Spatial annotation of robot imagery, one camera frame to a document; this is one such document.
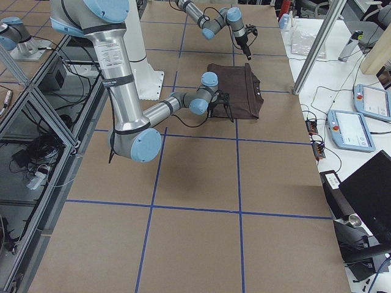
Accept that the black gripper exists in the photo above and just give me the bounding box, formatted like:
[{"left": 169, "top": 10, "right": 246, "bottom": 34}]
[
  {"left": 233, "top": 29, "right": 252, "bottom": 60},
  {"left": 207, "top": 91, "right": 234, "bottom": 123}
]

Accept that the brown t-shirt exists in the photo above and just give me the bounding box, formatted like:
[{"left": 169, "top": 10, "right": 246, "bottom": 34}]
[{"left": 207, "top": 63, "right": 264, "bottom": 120}]

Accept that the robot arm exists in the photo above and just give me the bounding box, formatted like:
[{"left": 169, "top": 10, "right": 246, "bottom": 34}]
[
  {"left": 50, "top": 1, "right": 219, "bottom": 162},
  {"left": 169, "top": 0, "right": 258, "bottom": 60}
]

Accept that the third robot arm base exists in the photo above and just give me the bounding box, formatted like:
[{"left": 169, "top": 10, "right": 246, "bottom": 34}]
[{"left": 1, "top": 16, "right": 52, "bottom": 62}]

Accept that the blue plastic cup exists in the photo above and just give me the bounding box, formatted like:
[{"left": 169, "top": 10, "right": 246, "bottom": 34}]
[{"left": 279, "top": 13, "right": 290, "bottom": 31}]

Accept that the silver foil bag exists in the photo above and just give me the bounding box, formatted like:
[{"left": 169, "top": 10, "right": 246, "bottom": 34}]
[{"left": 291, "top": 31, "right": 316, "bottom": 56}]

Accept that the red cylinder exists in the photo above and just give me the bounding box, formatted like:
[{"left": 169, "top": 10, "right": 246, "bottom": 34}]
[{"left": 280, "top": 0, "right": 291, "bottom": 15}]

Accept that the orange black connector strip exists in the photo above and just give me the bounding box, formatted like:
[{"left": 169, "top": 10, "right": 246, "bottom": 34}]
[{"left": 305, "top": 118, "right": 326, "bottom": 162}]

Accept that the near blue teach pendant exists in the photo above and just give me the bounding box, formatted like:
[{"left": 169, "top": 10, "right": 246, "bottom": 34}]
[{"left": 327, "top": 110, "right": 376, "bottom": 153}]

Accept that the blue teach pendant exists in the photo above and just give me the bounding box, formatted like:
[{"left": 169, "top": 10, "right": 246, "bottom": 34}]
[
  {"left": 353, "top": 84, "right": 390, "bottom": 121},
  {"left": 327, "top": 110, "right": 376, "bottom": 153}
]

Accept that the far blue teach pendant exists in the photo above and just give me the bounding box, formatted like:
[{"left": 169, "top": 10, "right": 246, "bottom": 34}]
[{"left": 353, "top": 84, "right": 390, "bottom": 121}]

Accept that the black monitor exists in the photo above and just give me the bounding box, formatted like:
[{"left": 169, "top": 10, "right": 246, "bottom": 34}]
[{"left": 339, "top": 150, "right": 391, "bottom": 243}]

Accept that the metal cup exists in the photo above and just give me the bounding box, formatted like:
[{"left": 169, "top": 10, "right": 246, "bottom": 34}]
[{"left": 342, "top": 214, "right": 362, "bottom": 228}]

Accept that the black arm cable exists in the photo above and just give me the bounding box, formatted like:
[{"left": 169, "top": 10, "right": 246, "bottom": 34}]
[
  {"left": 170, "top": 113, "right": 211, "bottom": 129},
  {"left": 202, "top": 6, "right": 230, "bottom": 22}
]

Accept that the aluminium frame post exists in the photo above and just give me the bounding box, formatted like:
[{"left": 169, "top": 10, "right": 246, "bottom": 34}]
[{"left": 293, "top": 0, "right": 347, "bottom": 95}]

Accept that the aluminium frame rack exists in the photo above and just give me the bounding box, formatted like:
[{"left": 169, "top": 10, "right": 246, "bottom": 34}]
[{"left": 1, "top": 37, "right": 107, "bottom": 292}]

